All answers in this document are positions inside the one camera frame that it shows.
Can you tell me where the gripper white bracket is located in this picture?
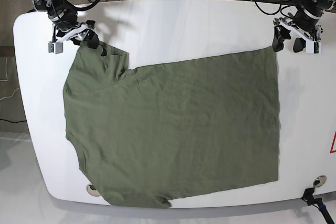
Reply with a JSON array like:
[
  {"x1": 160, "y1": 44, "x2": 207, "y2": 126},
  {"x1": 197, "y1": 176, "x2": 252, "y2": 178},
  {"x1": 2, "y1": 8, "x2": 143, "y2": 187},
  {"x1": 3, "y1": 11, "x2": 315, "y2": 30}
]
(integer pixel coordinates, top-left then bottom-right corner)
[
  {"x1": 51, "y1": 20, "x2": 99, "y2": 49},
  {"x1": 272, "y1": 11, "x2": 323, "y2": 52}
]

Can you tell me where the olive green T-shirt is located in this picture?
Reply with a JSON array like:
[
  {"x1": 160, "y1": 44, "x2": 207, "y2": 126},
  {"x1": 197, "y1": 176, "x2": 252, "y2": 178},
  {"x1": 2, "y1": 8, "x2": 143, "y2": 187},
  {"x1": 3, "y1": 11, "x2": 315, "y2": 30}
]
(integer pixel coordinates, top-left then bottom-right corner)
[{"x1": 63, "y1": 42, "x2": 280, "y2": 208}]

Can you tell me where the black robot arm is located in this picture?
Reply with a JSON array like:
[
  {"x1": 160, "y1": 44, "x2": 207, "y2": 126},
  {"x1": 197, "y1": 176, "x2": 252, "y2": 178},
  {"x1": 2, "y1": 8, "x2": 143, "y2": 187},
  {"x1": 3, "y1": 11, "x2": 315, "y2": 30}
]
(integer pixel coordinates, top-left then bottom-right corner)
[
  {"x1": 33, "y1": 0, "x2": 100, "y2": 54},
  {"x1": 272, "y1": 0, "x2": 335, "y2": 54}
]

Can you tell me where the red triangle warning sticker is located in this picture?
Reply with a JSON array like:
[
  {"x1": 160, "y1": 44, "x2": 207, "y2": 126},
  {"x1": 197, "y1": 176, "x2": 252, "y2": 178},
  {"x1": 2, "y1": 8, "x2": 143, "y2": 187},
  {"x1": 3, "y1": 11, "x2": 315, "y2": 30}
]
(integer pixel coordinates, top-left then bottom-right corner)
[{"x1": 330, "y1": 132, "x2": 336, "y2": 153}]

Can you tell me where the silver table grommet right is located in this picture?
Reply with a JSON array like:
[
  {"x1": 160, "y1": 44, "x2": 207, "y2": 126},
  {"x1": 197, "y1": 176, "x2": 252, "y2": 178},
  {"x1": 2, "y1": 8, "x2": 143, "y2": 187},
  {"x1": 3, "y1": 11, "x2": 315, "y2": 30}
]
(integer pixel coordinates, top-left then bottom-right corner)
[{"x1": 313, "y1": 175, "x2": 327, "y2": 188}]

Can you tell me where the silver table grommet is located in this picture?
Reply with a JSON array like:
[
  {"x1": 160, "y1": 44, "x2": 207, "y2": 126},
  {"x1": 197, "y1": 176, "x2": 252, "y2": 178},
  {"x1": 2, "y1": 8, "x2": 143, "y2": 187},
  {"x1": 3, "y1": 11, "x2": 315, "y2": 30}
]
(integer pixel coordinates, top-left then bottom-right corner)
[
  {"x1": 313, "y1": 175, "x2": 327, "y2": 188},
  {"x1": 86, "y1": 184, "x2": 101, "y2": 197}
]

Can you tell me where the silver table grommet left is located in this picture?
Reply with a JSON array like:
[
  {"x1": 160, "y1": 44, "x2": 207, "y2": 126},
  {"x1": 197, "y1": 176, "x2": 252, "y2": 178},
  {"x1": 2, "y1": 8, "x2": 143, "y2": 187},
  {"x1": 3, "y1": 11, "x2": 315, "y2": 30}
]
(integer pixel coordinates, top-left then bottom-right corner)
[{"x1": 86, "y1": 184, "x2": 101, "y2": 197}]

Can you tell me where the black clamp with pole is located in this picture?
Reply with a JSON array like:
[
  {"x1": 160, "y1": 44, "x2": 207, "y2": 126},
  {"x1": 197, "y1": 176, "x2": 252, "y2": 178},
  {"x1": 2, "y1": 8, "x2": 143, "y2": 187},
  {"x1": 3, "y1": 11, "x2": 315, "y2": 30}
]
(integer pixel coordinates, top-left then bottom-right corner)
[{"x1": 301, "y1": 188, "x2": 335, "y2": 224}]

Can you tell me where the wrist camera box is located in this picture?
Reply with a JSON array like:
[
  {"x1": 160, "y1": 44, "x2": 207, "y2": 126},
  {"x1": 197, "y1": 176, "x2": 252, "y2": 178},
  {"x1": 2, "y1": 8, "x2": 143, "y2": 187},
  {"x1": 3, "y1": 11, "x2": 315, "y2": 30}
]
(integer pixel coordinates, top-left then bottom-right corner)
[
  {"x1": 48, "y1": 41, "x2": 64, "y2": 54},
  {"x1": 306, "y1": 40, "x2": 322, "y2": 54}
]

